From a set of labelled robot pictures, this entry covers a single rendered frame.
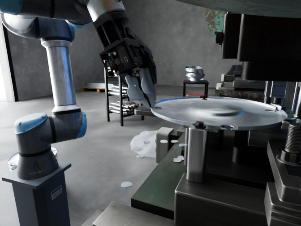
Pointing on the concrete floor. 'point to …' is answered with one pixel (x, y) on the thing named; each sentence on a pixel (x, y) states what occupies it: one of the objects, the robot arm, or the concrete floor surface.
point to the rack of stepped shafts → (119, 106)
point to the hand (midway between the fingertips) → (151, 102)
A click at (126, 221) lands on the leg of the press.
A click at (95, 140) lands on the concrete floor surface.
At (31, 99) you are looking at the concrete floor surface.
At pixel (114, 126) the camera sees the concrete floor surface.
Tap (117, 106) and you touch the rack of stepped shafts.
